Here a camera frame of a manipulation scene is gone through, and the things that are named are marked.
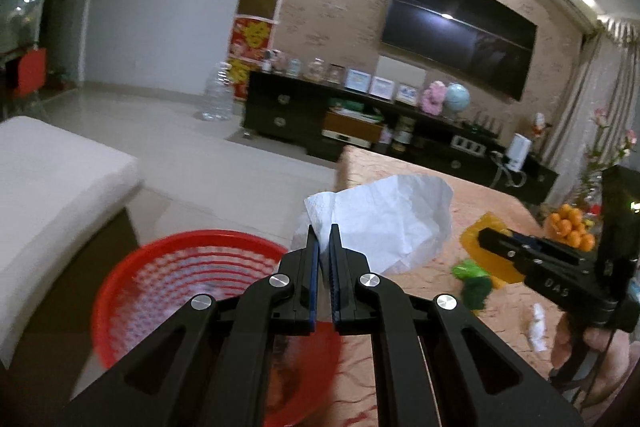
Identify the red plastic mesh basket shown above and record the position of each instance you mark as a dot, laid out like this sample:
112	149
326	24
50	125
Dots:
200	306

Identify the white framed certificate middle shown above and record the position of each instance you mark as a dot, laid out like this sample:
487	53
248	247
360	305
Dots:
382	88

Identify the artificial flower arrangement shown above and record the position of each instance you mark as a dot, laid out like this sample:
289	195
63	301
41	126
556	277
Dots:
609	148

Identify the wall mounted black television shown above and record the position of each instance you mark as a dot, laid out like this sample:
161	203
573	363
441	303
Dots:
484	40

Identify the small white tissue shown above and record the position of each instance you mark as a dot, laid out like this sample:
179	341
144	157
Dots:
537	329

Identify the pink plush toy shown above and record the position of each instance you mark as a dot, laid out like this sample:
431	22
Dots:
433	98

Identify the light blue globe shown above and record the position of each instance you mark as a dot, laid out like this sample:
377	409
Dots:
457	98

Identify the white framed certificate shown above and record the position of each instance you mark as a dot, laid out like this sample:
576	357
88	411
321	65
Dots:
358	81
382	88
407	95

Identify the green foil wrapper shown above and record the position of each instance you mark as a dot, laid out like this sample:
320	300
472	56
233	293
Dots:
476	284

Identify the black wifi router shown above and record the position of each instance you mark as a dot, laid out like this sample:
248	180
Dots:
484	124

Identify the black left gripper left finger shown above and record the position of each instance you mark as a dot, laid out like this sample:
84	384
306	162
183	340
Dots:
210	331

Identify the clear large water bottle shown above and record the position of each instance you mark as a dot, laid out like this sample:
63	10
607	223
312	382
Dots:
218	96

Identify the white framed certificate left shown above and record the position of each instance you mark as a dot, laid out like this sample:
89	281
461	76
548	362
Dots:
358	81

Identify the beige curtain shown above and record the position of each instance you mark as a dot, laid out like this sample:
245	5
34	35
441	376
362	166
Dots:
607	75

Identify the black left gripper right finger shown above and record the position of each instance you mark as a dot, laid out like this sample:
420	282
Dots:
435	363

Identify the large white tissue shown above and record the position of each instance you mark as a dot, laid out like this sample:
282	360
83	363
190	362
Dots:
400	223

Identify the red festive wall poster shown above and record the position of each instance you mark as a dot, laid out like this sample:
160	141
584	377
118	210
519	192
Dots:
250	39

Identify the right hand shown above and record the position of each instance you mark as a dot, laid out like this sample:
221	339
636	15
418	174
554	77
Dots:
610	396

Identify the black tv cabinet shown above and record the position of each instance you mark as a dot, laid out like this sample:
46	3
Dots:
323	118

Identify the white framed certificate right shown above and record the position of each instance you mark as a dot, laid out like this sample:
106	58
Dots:
407	95

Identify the yellow foam fruit net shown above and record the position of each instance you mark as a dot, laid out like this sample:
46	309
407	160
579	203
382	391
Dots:
500	270

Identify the red chair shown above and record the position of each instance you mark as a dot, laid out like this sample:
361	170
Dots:
31	73

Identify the white air purifier device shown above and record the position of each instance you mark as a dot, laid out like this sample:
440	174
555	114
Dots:
517	152

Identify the glass bowl of oranges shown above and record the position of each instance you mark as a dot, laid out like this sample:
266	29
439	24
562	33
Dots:
570	226

